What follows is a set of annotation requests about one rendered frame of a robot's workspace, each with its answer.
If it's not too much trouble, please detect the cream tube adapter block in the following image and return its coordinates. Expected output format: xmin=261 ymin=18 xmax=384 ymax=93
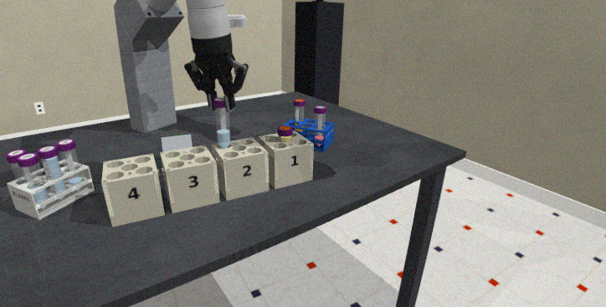
xmin=258 ymin=130 xmax=314 ymax=189
xmin=160 ymin=146 xmax=220 ymax=213
xmin=101 ymin=154 xmax=165 ymax=227
xmin=212 ymin=137 xmax=269 ymax=201

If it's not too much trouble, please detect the white tube rack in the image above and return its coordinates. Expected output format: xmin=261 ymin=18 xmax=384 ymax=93
xmin=7 ymin=163 xmax=95 ymax=220

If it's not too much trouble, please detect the blue tube rack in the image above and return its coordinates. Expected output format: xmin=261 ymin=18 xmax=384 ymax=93
xmin=284 ymin=117 xmax=334 ymax=152

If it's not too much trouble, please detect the conical tube with yellow liquid and purple cap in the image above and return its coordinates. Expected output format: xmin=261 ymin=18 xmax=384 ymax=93
xmin=278 ymin=125 xmax=293 ymax=143

